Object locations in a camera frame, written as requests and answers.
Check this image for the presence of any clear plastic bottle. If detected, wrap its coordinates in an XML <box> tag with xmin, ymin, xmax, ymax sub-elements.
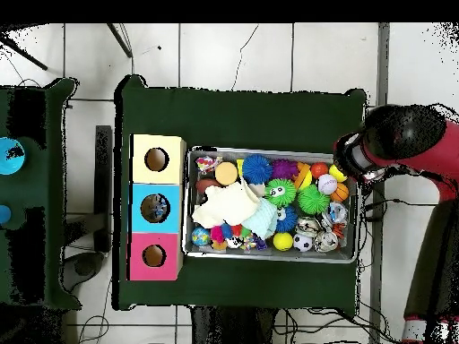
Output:
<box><xmin>328</xmin><ymin>202</ymin><xmax>350</xmax><ymax>225</ymax></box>
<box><xmin>145</xmin><ymin>196</ymin><xmax>170</xmax><ymax>220</ymax></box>

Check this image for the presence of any clear mesh bin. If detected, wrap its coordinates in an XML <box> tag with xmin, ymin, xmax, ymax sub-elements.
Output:
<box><xmin>183</xmin><ymin>146</ymin><xmax>362</xmax><ymax>265</ymax></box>

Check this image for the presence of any wooden box with three holes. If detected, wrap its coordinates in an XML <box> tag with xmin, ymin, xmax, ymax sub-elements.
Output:
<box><xmin>128</xmin><ymin>133</ymin><xmax>187</xmax><ymax>282</ymax></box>

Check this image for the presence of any yellow ball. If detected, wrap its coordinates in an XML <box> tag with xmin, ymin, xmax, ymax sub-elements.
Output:
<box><xmin>329</xmin><ymin>164</ymin><xmax>349</xmax><ymax>184</ymax></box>
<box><xmin>272</xmin><ymin>232</ymin><xmax>294</xmax><ymax>252</ymax></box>

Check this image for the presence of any white baseball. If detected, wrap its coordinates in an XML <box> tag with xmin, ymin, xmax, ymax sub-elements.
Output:
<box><xmin>317</xmin><ymin>173</ymin><xmax>339</xmax><ymax>195</ymax></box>

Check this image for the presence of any green spiky ball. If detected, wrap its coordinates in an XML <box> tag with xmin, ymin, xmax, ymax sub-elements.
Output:
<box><xmin>297</xmin><ymin>185</ymin><xmax>331</xmax><ymax>216</ymax></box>

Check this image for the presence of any purple spiky ball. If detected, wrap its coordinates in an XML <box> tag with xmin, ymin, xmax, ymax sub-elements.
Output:
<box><xmin>271</xmin><ymin>159</ymin><xmax>299</xmax><ymax>181</ymax></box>

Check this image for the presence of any green fuzzy ball with eyes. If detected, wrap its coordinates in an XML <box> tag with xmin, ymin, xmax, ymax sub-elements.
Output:
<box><xmin>264</xmin><ymin>177</ymin><xmax>297</xmax><ymax>208</ymax></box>

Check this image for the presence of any blue spiky ball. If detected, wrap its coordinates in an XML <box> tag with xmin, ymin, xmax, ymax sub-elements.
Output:
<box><xmin>240</xmin><ymin>153</ymin><xmax>273</xmax><ymax>185</ymax></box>

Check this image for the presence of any mint green knitted cloth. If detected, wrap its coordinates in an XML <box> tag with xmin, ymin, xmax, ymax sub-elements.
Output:
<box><xmin>243</xmin><ymin>197</ymin><xmax>280</xmax><ymax>240</ymax></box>

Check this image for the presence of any orange round disc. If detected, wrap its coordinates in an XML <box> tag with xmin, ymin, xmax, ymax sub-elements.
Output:
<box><xmin>214</xmin><ymin>160</ymin><xmax>239</xmax><ymax>186</ymax></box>

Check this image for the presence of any pale yellow knitted cloth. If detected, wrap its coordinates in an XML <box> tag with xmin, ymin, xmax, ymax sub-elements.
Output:
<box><xmin>190</xmin><ymin>178</ymin><xmax>261</xmax><ymax>230</ymax></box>

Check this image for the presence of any dark grey stand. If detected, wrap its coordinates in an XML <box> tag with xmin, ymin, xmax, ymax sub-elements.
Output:
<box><xmin>63</xmin><ymin>125</ymin><xmax>114</xmax><ymax>295</ymax></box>

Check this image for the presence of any black stand leg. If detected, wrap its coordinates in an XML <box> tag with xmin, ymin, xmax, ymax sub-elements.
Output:
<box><xmin>107</xmin><ymin>22</ymin><xmax>134</xmax><ymax>58</ymax></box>
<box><xmin>0</xmin><ymin>31</ymin><xmax>50</xmax><ymax>72</ymax></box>

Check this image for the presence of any dark green side table cloth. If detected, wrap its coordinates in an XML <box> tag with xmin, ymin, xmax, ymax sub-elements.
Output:
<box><xmin>0</xmin><ymin>77</ymin><xmax>79</xmax><ymax>311</ymax></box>

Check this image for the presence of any blue round bowl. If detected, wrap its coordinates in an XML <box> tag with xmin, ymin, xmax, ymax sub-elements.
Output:
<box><xmin>0</xmin><ymin>136</ymin><xmax>27</xmax><ymax>176</ymax></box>

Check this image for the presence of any black floor cable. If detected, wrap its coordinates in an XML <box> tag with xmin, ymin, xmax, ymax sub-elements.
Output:
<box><xmin>360</xmin><ymin>194</ymin><xmax>435</xmax><ymax>216</ymax></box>

